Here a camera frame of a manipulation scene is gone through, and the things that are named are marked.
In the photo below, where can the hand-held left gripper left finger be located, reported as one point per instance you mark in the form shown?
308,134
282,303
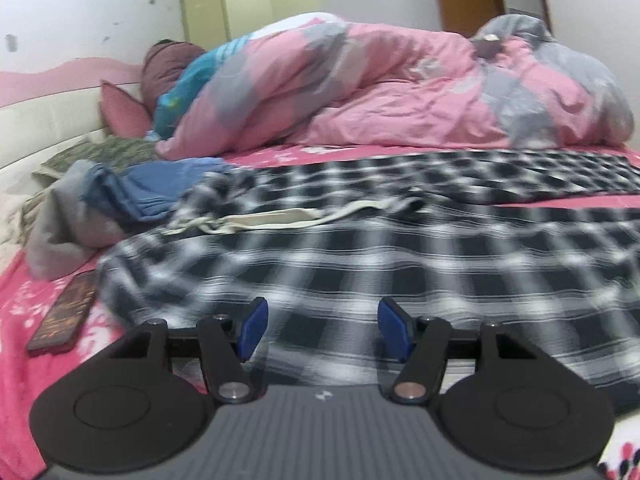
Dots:
252,327

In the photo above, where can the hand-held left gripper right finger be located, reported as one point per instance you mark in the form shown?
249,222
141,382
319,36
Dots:
395,327

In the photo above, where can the black white plaid pants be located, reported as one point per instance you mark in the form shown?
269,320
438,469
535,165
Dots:
400,270

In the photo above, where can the blue denim garment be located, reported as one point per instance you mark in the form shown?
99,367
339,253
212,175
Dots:
150,195

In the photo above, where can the black smartphone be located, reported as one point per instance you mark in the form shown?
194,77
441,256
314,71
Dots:
62,315

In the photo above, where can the grey fleece garment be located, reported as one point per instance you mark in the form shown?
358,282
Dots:
55,230

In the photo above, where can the green patterned pillow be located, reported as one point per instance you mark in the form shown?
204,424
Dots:
115,152

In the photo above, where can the pink grey duvet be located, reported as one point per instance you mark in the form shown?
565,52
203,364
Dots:
400,95

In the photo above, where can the pink floral blanket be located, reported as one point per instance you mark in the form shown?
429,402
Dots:
20,360

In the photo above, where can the teal cloth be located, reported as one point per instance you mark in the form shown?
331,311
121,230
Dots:
185,90

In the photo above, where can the beige folded cloth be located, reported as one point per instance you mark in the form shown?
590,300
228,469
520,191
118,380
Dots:
32,210

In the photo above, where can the pink pillow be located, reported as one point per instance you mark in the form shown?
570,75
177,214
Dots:
125,110

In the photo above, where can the pink white headboard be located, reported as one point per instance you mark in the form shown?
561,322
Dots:
50,120

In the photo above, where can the cream wardrobe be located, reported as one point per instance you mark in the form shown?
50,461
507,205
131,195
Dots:
250,5

